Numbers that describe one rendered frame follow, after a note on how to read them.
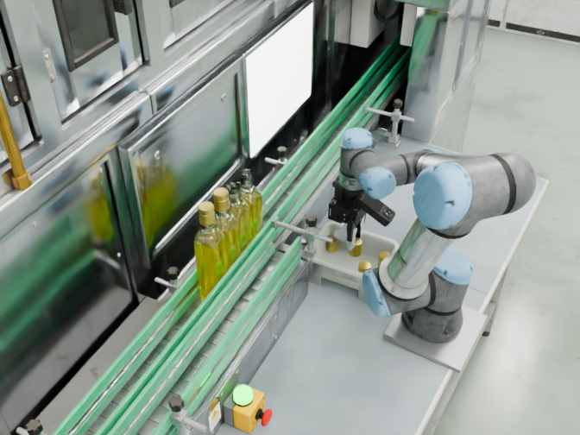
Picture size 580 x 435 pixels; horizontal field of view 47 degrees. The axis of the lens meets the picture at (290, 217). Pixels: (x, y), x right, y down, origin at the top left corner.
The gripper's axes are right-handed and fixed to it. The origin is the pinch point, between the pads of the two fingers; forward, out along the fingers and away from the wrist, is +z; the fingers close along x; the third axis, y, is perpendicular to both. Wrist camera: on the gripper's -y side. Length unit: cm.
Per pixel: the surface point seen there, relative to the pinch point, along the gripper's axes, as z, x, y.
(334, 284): 6.9, 10.9, 0.9
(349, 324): 8.9, 20.0, -8.2
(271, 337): 3.6, 37.4, 5.3
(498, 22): 79, -346, 40
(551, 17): 68, -345, 6
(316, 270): 3.8, 11.3, 6.3
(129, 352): -12, 67, 23
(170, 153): -39, 32, 34
